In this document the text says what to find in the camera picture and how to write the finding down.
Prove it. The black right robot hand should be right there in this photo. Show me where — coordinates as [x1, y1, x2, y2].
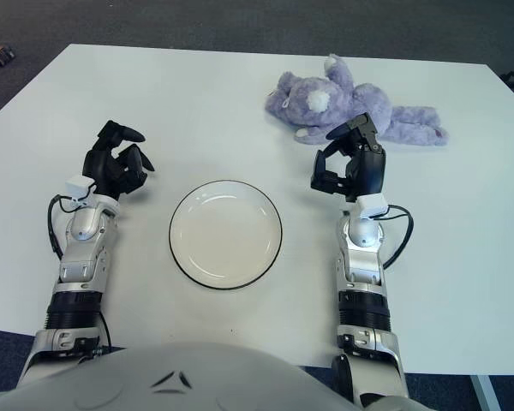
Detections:
[310, 113, 388, 203]

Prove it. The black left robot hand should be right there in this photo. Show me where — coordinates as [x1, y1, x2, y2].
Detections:
[81, 120, 157, 202]

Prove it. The purple plush doll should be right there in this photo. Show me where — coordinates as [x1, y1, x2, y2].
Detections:
[264, 53, 450, 147]

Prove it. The white plate with black rim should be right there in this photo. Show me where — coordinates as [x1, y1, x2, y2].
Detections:
[168, 179, 284, 293]

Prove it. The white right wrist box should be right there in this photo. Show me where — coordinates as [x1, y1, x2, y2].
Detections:
[354, 193, 389, 220]

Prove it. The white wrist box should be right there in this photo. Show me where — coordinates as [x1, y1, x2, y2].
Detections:
[65, 175, 93, 200]
[354, 193, 389, 220]

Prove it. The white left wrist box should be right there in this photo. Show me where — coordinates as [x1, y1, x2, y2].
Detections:
[65, 175, 93, 200]

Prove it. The grey robot torso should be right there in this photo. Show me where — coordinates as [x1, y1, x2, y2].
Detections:
[0, 342, 429, 411]

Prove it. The white table leg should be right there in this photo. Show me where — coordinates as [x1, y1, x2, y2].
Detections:
[470, 374, 498, 411]

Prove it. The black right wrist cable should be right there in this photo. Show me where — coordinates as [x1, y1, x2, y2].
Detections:
[383, 204, 415, 271]

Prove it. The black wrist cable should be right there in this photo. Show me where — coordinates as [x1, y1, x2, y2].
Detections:
[383, 204, 415, 271]
[46, 183, 98, 260]

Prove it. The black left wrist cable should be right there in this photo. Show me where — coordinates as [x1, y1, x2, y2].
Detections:
[46, 183, 98, 260]

